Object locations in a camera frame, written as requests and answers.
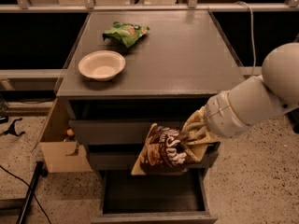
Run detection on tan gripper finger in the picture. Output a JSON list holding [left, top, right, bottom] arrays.
[[182, 106, 206, 141], [183, 137, 220, 162]]

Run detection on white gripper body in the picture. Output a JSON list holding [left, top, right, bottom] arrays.
[[204, 91, 250, 139]]

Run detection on brown chip bag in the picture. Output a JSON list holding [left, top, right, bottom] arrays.
[[131, 123, 199, 175]]

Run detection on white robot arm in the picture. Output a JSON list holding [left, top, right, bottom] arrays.
[[182, 43, 299, 162]]

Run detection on grey bottom drawer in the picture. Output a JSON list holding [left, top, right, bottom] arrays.
[[91, 169, 217, 224]]

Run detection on grey drawer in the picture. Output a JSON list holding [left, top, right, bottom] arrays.
[[68, 117, 219, 146], [88, 151, 219, 171], [91, 169, 217, 224]]

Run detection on grey drawer cabinet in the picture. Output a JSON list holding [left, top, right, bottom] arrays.
[[55, 9, 253, 224]]

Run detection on grey middle drawer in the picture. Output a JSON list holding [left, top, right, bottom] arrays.
[[88, 151, 219, 171]]

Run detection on grey top drawer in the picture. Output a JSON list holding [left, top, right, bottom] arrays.
[[68, 117, 219, 146]]

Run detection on green chip bag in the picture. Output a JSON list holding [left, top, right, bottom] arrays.
[[102, 21, 150, 48]]

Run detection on white paper bowl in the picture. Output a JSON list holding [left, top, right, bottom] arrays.
[[78, 50, 126, 81]]

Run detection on orange ball in box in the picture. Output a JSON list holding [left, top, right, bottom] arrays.
[[66, 129, 74, 137]]

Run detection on cardboard box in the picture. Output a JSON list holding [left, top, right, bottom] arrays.
[[36, 99, 92, 173]]

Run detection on black pole on floor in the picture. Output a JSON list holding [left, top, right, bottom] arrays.
[[16, 161, 43, 224]]

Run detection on black clamp on floor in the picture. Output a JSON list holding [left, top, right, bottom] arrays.
[[0, 118, 24, 137]]

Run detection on black floor cable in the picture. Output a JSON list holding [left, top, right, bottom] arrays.
[[0, 164, 52, 224]]

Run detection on metal rail frame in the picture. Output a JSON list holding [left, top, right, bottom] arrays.
[[0, 0, 299, 15]]

